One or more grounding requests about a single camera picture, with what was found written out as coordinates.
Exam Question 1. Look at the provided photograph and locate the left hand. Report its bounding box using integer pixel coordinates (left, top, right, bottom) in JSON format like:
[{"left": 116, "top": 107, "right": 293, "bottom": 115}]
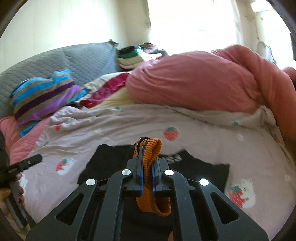
[{"left": 1, "top": 172, "right": 25, "bottom": 221}]

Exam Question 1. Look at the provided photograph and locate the striped colourful pillow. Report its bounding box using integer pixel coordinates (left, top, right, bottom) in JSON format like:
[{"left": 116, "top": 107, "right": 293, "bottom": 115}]
[{"left": 9, "top": 69, "right": 89, "bottom": 137}]

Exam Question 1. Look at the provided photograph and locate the black sweater with orange trim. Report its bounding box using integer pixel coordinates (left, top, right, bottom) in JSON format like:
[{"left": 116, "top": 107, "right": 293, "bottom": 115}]
[{"left": 77, "top": 138, "right": 230, "bottom": 217}]

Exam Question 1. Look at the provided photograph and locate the pink strawberry print bedsheet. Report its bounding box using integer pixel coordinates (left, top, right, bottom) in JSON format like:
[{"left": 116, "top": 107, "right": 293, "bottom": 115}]
[{"left": 23, "top": 104, "right": 295, "bottom": 238}]

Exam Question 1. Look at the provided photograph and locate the grey quilted headboard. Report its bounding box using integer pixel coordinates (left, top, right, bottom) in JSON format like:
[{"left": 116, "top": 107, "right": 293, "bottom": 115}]
[{"left": 1, "top": 40, "right": 122, "bottom": 118}]

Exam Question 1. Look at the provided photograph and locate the red and cream blanket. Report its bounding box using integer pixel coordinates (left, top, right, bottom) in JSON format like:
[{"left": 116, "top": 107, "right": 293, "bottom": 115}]
[{"left": 73, "top": 72, "right": 136, "bottom": 109}]

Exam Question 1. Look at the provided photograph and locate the pink duvet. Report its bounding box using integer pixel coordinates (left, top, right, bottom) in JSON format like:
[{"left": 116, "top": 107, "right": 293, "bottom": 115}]
[{"left": 126, "top": 45, "right": 295, "bottom": 142}]

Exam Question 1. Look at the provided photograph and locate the stack of folded clothes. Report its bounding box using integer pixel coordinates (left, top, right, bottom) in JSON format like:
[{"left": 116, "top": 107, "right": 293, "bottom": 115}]
[{"left": 117, "top": 42, "right": 168, "bottom": 70}]

